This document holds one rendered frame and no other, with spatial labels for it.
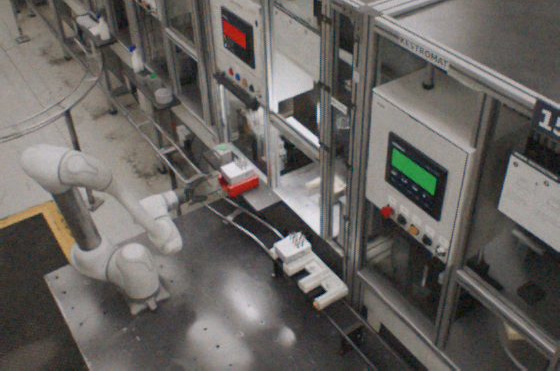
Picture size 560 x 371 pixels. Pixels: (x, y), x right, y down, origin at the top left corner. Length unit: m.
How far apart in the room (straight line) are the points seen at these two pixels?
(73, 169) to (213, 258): 0.98
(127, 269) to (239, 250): 0.59
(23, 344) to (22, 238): 0.86
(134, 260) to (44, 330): 1.24
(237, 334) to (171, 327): 0.28
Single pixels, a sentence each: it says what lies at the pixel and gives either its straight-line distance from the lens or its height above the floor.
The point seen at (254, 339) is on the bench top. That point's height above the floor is 0.68.
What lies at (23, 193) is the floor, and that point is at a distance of 4.83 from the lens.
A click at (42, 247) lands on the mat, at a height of 0.01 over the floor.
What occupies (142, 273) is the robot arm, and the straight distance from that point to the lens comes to 2.76.
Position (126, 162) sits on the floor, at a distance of 4.86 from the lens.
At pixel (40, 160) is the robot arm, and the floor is 1.49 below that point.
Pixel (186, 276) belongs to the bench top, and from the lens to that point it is 2.99.
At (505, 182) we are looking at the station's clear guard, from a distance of 1.82.
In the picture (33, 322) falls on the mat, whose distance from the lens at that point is 3.93.
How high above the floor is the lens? 2.87
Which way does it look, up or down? 38 degrees down
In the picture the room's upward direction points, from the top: 2 degrees counter-clockwise
